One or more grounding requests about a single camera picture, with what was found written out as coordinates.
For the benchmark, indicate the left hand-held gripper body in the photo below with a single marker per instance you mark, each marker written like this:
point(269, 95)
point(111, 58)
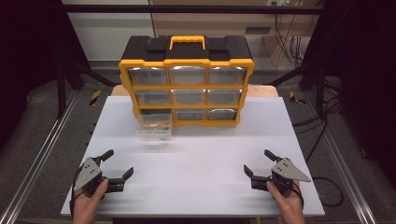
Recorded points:
point(90, 174)

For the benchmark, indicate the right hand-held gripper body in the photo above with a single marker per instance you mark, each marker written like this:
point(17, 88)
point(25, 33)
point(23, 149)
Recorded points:
point(285, 172)

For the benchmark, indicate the clear plastic drawer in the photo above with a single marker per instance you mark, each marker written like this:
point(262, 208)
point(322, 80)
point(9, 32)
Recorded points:
point(155, 132)

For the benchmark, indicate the yellow black drawer organizer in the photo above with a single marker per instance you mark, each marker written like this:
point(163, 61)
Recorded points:
point(190, 51)

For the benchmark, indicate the person's left hand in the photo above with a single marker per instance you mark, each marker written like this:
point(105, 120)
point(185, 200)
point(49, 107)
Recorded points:
point(88, 202)

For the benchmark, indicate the person's right hand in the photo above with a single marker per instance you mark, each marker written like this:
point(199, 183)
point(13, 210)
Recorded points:
point(286, 202)

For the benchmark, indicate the brown small parts pile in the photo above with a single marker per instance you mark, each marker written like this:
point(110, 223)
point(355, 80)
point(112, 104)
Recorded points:
point(154, 125)

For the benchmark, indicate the yellow black hazard tape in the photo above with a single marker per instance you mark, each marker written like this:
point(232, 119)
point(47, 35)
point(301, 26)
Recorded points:
point(95, 97)
point(295, 98)

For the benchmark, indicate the light wooden table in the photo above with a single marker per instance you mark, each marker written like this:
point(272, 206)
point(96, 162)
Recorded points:
point(263, 90)

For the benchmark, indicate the black metal stand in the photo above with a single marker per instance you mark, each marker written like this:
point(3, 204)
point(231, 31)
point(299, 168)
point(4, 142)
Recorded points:
point(67, 84)
point(314, 84)

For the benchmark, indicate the set of closed clear drawers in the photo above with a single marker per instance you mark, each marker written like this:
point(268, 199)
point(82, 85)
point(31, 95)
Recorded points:
point(188, 96)

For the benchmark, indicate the black curtain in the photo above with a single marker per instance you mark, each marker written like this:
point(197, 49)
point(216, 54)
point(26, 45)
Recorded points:
point(364, 77)
point(28, 62)

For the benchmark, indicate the light wooden cabinet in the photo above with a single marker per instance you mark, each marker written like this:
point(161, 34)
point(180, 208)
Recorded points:
point(218, 21)

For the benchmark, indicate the white power strip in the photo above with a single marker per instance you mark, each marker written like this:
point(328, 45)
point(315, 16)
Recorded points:
point(280, 2)

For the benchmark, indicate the aluminium floor rail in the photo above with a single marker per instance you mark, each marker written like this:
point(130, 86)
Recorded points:
point(40, 155)
point(339, 158)

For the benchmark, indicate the black horizontal frame bar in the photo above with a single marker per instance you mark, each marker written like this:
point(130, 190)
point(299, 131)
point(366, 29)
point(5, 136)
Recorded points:
point(193, 9)

